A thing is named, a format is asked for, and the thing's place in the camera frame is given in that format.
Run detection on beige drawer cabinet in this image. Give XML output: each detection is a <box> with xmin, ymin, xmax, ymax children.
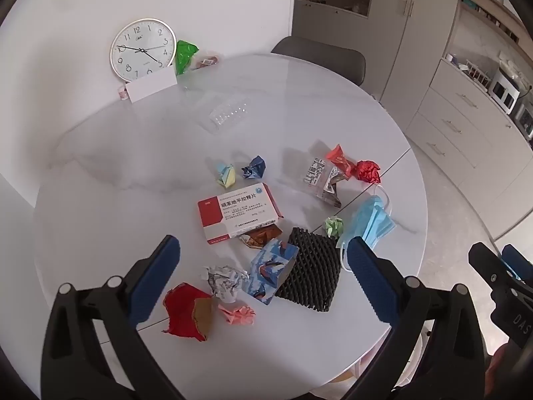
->
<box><xmin>406</xmin><ymin>58</ymin><xmax>533</xmax><ymax>234</ymax></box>

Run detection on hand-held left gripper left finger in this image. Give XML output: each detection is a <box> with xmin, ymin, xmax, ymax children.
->
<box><xmin>39</xmin><ymin>235</ymin><xmax>182</xmax><ymax>400</ymax></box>

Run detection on clear plastic blister tray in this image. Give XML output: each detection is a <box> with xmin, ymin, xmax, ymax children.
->
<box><xmin>207</xmin><ymin>99</ymin><xmax>251</xmax><ymax>135</ymax></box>

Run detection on green crumpled paper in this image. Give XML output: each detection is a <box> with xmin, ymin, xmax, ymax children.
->
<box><xmin>324</xmin><ymin>217</ymin><xmax>345</xmax><ymax>238</ymax></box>

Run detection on white microwave oven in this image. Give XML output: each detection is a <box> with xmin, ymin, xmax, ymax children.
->
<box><xmin>488</xmin><ymin>67</ymin><xmax>523</xmax><ymax>113</ymax></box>

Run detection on white paper card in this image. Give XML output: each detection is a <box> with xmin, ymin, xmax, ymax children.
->
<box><xmin>124</xmin><ymin>68</ymin><xmax>178</xmax><ymax>104</ymax></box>

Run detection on orange red candy wrapper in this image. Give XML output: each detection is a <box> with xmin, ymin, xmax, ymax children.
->
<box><xmin>325</xmin><ymin>144</ymin><xmax>356</xmax><ymax>180</ymax></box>

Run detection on blue patterned paper box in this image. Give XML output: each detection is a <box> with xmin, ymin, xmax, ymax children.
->
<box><xmin>249</xmin><ymin>238</ymin><xmax>299</xmax><ymax>306</ymax></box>

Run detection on tall beige cabinet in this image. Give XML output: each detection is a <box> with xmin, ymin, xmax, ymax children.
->
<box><xmin>366</xmin><ymin>0</ymin><xmax>463</xmax><ymax>105</ymax></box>

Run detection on pink crumpled paper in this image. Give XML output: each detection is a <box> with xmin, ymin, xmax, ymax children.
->
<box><xmin>218</xmin><ymin>303</ymin><xmax>256</xmax><ymax>326</ymax></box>

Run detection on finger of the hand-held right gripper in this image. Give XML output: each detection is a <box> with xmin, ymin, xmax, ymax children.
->
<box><xmin>468</xmin><ymin>242</ymin><xmax>517</xmax><ymax>301</ymax></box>
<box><xmin>502</xmin><ymin>245</ymin><xmax>533</xmax><ymax>284</ymax></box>

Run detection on dark blue crumpled paper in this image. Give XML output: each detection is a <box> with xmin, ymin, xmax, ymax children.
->
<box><xmin>242</xmin><ymin>155</ymin><xmax>267</xmax><ymax>180</ymax></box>

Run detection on black foam net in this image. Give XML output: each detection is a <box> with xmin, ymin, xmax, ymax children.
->
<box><xmin>275</xmin><ymin>227</ymin><xmax>343</xmax><ymax>313</ymax></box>

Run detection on crumpled white newspaper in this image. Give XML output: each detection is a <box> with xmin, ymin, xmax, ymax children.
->
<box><xmin>203</xmin><ymin>264</ymin><xmax>251</xmax><ymax>304</ymax></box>

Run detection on red wire dish rack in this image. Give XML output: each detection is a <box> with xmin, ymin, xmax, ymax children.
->
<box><xmin>464</xmin><ymin>60</ymin><xmax>492</xmax><ymax>90</ymax></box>

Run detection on person's right hand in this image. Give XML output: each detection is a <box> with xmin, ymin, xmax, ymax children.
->
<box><xmin>487</xmin><ymin>342</ymin><xmax>529</xmax><ymax>388</ymax></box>

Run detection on dark silver snack wrapper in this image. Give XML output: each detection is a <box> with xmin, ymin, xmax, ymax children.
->
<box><xmin>314</xmin><ymin>167</ymin><xmax>350</xmax><ymax>209</ymax></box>

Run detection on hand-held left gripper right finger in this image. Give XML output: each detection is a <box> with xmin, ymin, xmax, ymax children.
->
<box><xmin>345</xmin><ymin>237</ymin><xmax>488</xmax><ymax>400</ymax></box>

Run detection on brown crumpled wrapper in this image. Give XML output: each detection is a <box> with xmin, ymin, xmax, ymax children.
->
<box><xmin>238</xmin><ymin>224</ymin><xmax>284</xmax><ymax>251</ymax></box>

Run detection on clear printed plastic packet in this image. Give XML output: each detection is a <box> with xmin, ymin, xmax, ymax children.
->
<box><xmin>302</xmin><ymin>156</ymin><xmax>334</xmax><ymax>188</ymax></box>

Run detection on grey chair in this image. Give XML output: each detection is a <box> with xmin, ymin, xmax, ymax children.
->
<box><xmin>270</xmin><ymin>35</ymin><xmax>367</xmax><ymax>88</ymax></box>

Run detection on small red white snack packet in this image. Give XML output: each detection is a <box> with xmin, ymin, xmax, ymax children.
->
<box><xmin>192</xmin><ymin>53</ymin><xmax>221</xmax><ymax>71</ymax></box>

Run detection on green plastic wrapper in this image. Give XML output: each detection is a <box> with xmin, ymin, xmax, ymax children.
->
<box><xmin>175</xmin><ymin>40</ymin><xmax>199</xmax><ymax>76</ymax></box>

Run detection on yellow blue crumpled paper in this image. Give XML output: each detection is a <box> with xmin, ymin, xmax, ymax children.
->
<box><xmin>214</xmin><ymin>162</ymin><xmax>237</xmax><ymax>189</ymax></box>

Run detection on red white medicine box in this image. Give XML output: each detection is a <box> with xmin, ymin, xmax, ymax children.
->
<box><xmin>197</xmin><ymin>182</ymin><xmax>286</xmax><ymax>245</ymax></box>

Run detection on red brown paper wrapper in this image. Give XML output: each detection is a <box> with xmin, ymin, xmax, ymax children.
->
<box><xmin>162</xmin><ymin>282</ymin><xmax>215</xmax><ymax>342</ymax></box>

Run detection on blue face mask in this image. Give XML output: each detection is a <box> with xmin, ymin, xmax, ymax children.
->
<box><xmin>336</xmin><ymin>185</ymin><xmax>397</xmax><ymax>265</ymax></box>

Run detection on round white wall clock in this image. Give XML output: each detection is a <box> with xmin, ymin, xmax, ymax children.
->
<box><xmin>109</xmin><ymin>19</ymin><xmax>179</xmax><ymax>83</ymax></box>

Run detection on red crumpled paper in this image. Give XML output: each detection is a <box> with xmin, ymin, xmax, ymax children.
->
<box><xmin>353</xmin><ymin>159</ymin><xmax>382</xmax><ymax>185</ymax></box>

